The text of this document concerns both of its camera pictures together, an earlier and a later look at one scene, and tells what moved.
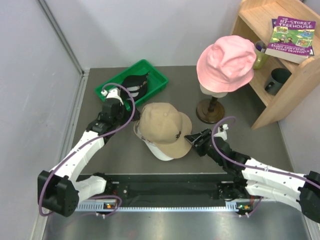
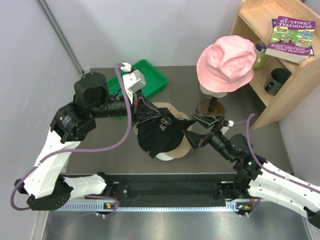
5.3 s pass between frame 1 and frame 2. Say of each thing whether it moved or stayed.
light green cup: stayed
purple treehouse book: stayed
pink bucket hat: stayed
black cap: moved
